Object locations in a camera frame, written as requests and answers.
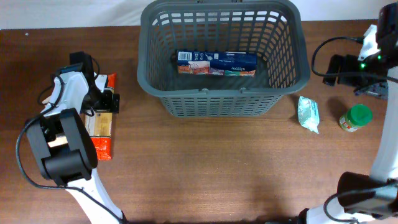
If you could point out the grey plastic basket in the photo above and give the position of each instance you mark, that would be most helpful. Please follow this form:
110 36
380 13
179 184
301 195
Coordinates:
271 30

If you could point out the pale green wipes packet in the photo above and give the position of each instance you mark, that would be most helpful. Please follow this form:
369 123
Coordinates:
308 115

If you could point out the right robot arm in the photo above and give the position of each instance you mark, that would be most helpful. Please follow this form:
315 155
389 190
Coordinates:
364 198

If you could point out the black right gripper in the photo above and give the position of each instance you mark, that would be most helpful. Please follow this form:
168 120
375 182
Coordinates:
347 66

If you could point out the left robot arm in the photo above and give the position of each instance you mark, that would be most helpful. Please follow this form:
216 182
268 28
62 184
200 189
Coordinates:
62 146

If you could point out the green lid jar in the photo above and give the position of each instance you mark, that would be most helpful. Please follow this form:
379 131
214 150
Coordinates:
355 118

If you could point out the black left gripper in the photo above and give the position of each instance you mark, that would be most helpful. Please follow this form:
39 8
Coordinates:
109 102

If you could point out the orange spaghetti packet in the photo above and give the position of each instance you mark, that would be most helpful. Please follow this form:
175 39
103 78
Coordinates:
99 127

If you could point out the blue tissue box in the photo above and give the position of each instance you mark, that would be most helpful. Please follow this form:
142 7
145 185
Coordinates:
234 64

